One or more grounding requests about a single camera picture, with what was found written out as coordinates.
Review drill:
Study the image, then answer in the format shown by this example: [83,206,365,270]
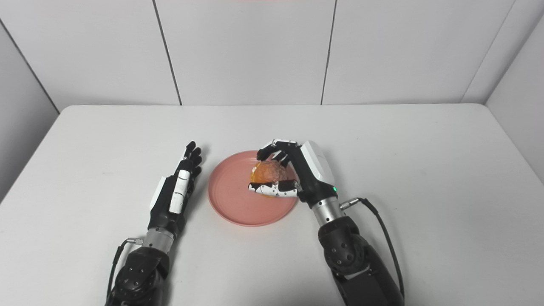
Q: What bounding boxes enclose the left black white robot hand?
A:
[147,141,203,236]

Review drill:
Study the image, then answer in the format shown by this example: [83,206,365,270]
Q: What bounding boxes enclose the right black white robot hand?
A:
[248,139,338,207]

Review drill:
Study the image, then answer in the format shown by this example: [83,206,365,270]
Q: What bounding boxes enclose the orange cream puff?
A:
[250,160,289,198]

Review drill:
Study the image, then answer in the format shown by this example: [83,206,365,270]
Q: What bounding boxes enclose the pink round plate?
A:
[208,150,299,227]

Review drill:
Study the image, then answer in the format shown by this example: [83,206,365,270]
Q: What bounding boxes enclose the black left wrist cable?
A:
[105,238,144,304]

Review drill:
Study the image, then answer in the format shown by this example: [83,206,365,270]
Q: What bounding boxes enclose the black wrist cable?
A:
[340,197,405,300]
[105,238,144,304]

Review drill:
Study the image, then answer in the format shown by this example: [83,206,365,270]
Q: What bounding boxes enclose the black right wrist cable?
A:
[340,197,405,300]

